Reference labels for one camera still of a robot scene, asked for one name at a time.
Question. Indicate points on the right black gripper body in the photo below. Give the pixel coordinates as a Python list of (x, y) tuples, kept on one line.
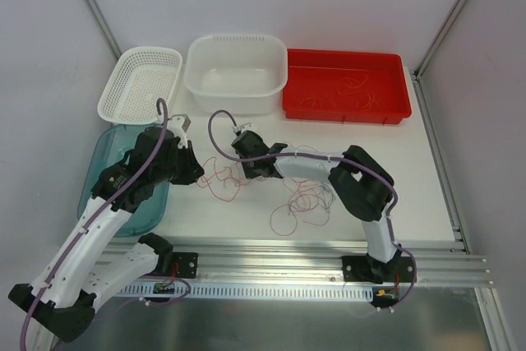
[(250, 150)]

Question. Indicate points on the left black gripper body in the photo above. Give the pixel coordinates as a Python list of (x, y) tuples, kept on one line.
[(183, 163)]

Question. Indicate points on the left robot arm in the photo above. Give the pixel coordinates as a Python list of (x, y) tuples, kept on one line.
[(66, 296)]

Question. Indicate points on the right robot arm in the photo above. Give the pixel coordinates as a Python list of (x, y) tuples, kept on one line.
[(363, 187)]

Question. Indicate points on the teal translucent plastic bin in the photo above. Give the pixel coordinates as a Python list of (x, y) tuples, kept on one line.
[(110, 148)]

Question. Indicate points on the white plastic tub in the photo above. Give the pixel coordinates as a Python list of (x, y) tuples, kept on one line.
[(243, 74)]

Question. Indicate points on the white perforated plastic basket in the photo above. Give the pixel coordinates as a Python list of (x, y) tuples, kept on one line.
[(140, 77)]

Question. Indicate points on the red plastic tray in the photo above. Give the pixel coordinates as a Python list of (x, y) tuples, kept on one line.
[(346, 87)]

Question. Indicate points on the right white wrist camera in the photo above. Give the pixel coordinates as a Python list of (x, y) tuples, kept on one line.
[(238, 129)]

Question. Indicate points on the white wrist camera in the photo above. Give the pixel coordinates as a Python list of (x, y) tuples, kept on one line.
[(176, 131), (238, 129)]

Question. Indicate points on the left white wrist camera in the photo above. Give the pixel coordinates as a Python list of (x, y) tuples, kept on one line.
[(176, 131)]

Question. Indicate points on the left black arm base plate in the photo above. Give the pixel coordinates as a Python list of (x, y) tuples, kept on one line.
[(185, 264)]

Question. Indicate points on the aluminium mounting rail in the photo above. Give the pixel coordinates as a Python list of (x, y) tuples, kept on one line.
[(433, 264)]

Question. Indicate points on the white slotted cable duct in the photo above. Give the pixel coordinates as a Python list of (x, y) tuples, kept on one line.
[(289, 292)]

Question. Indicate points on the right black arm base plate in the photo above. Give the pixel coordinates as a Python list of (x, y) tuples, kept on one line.
[(361, 269)]

